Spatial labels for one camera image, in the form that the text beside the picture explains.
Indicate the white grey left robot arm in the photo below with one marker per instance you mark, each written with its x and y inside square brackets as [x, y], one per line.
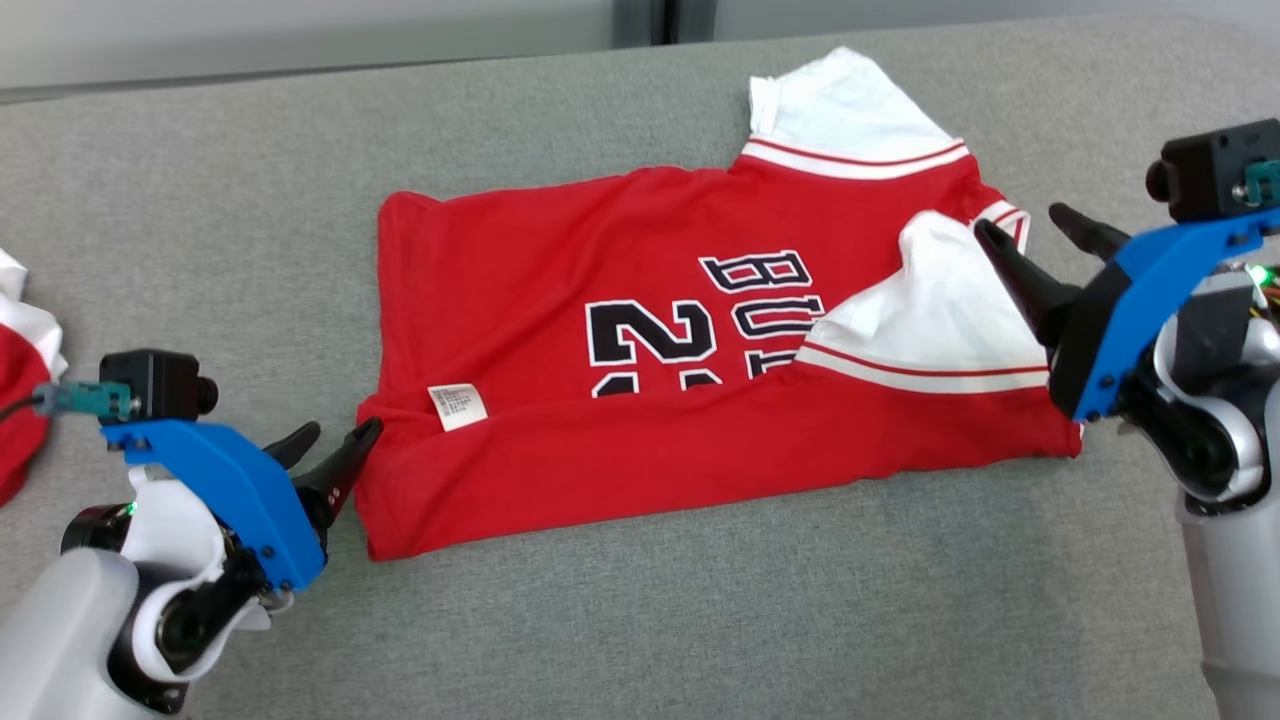
[60, 630]

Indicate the blue left camera bracket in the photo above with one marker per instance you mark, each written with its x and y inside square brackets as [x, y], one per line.
[230, 480]

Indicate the grey partition frame post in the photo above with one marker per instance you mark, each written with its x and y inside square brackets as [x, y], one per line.
[697, 18]
[640, 20]

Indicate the teal camera connector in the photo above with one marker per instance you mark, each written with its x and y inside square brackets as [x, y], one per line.
[90, 400]
[1262, 183]

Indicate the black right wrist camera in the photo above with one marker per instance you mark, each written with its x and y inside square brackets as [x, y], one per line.
[1205, 165]

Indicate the teal left camera connector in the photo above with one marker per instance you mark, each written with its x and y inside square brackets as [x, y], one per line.
[90, 400]

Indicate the teal right camera connector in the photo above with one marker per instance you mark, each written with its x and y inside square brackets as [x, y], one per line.
[1262, 183]

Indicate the red shorts white waistband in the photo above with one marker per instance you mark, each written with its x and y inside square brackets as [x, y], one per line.
[20, 400]

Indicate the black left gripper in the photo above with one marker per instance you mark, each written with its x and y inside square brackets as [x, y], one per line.
[318, 520]

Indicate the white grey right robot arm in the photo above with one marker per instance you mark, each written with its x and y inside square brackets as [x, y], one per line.
[1240, 600]

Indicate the red Bulls jersey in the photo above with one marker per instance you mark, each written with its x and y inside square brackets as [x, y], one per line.
[550, 300]

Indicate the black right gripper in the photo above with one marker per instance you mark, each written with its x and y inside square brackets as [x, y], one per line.
[1085, 330]

